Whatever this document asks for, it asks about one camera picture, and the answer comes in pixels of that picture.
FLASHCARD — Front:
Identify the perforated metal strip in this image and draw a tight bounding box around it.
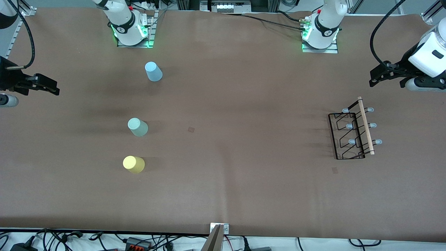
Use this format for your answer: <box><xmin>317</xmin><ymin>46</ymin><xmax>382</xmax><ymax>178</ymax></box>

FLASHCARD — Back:
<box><xmin>5</xmin><ymin>16</ymin><xmax>25</xmax><ymax>59</ymax></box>

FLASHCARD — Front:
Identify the black table cable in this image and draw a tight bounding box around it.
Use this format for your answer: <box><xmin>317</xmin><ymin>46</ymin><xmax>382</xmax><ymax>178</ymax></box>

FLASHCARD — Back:
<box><xmin>223</xmin><ymin>13</ymin><xmax>308</xmax><ymax>33</ymax></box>
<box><xmin>275</xmin><ymin>10</ymin><xmax>304</xmax><ymax>22</ymax></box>

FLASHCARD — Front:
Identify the black power adapter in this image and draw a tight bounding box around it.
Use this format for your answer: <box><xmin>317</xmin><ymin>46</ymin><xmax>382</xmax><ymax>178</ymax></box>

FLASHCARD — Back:
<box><xmin>10</xmin><ymin>243</ymin><xmax>38</xmax><ymax>251</ymax></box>

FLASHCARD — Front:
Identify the pale green plastic cup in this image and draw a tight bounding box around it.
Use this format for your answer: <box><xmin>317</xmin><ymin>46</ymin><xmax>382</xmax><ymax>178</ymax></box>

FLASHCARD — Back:
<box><xmin>128</xmin><ymin>118</ymin><xmax>149</xmax><ymax>137</ymax></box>

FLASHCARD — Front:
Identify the large paper table cover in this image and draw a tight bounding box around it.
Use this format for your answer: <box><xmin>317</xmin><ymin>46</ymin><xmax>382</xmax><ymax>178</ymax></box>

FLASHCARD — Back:
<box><xmin>0</xmin><ymin>7</ymin><xmax>446</xmax><ymax>243</ymax></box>

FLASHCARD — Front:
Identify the black orange connector box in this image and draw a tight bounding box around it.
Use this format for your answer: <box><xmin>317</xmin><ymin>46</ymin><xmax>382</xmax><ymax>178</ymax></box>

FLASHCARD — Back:
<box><xmin>125</xmin><ymin>237</ymin><xmax>153</xmax><ymax>250</ymax></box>

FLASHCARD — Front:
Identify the tangled black cable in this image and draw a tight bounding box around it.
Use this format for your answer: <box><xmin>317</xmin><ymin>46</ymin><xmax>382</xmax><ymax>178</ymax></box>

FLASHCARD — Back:
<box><xmin>35</xmin><ymin>228</ymin><xmax>117</xmax><ymax>251</ymax></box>

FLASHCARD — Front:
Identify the thin black looped cable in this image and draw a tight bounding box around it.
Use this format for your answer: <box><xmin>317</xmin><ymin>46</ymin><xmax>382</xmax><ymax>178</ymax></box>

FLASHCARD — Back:
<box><xmin>348</xmin><ymin>238</ymin><xmax>381</xmax><ymax>247</ymax></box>

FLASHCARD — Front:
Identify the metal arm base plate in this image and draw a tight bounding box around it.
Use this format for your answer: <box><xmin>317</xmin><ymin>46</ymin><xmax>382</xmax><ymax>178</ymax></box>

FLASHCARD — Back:
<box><xmin>117</xmin><ymin>10</ymin><xmax>159</xmax><ymax>48</ymax></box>
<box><xmin>301</xmin><ymin>38</ymin><xmax>339</xmax><ymax>54</ymax></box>

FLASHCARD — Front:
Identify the black wire cup holder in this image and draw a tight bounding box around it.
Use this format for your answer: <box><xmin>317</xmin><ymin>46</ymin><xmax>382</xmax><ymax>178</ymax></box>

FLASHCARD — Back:
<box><xmin>328</xmin><ymin>97</ymin><xmax>383</xmax><ymax>160</ymax></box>

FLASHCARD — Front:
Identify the white power strip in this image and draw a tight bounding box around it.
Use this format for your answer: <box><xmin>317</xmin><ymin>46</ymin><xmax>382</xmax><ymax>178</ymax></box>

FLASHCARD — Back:
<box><xmin>132</xmin><ymin>0</ymin><xmax>161</xmax><ymax>11</ymax></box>

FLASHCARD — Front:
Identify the light blue plastic cup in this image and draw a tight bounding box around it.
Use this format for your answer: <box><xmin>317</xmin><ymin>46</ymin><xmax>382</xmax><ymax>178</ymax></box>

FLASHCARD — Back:
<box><xmin>145</xmin><ymin>62</ymin><xmax>163</xmax><ymax>82</ymax></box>

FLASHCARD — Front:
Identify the white terminal box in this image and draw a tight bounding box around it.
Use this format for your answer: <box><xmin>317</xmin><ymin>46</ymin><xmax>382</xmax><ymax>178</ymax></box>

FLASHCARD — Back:
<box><xmin>208</xmin><ymin>0</ymin><xmax>252</xmax><ymax>15</ymax></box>

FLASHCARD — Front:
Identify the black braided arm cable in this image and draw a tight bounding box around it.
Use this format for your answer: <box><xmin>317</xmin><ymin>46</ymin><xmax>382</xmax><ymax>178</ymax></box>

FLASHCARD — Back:
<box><xmin>370</xmin><ymin>0</ymin><xmax>407</xmax><ymax>74</ymax></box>
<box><xmin>6</xmin><ymin>0</ymin><xmax>36</xmax><ymax>69</ymax></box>

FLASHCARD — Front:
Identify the small metal bracket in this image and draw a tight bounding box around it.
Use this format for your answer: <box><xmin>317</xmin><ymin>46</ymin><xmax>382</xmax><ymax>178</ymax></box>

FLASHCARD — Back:
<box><xmin>210</xmin><ymin>223</ymin><xmax>230</xmax><ymax>235</ymax></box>

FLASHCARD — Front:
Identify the yellow plastic cup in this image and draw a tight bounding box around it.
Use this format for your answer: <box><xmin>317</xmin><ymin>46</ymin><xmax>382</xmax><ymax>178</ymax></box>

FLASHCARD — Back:
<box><xmin>123</xmin><ymin>156</ymin><xmax>145</xmax><ymax>174</ymax></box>

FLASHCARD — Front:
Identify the grey camera mount pole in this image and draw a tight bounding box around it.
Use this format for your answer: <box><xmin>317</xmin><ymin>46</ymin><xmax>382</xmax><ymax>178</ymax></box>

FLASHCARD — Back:
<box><xmin>200</xmin><ymin>224</ymin><xmax>225</xmax><ymax>251</ymax></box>

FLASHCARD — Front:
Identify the black metal frame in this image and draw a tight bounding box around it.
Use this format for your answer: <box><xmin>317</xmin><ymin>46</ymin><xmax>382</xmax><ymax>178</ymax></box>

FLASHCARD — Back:
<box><xmin>176</xmin><ymin>0</ymin><xmax>280</xmax><ymax>13</ymax></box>

